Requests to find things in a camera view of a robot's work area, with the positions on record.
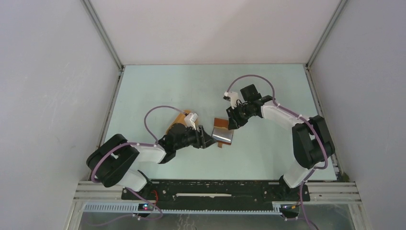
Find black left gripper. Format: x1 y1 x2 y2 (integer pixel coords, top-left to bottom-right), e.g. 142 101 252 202
174 124 216 150

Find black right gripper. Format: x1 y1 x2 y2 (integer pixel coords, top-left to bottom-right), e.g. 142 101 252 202
226 103 252 131

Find white striped credit cards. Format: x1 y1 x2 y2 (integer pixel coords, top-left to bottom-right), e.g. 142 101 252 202
212 127 234 145

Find brown leather card holder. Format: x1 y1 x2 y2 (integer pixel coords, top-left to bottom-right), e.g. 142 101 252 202
214 117 229 148

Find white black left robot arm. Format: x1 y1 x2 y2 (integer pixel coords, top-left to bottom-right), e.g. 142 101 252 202
86 123 216 200

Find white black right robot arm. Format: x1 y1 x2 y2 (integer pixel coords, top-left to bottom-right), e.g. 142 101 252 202
223 84 335 200

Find orange plastic tray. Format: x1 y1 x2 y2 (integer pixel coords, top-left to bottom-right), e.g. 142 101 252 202
165 110 199 138

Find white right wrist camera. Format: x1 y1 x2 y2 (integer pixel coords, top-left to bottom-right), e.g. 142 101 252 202
223 92 239 109

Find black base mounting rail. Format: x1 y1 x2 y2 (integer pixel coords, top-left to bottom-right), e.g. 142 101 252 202
141 180 310 211

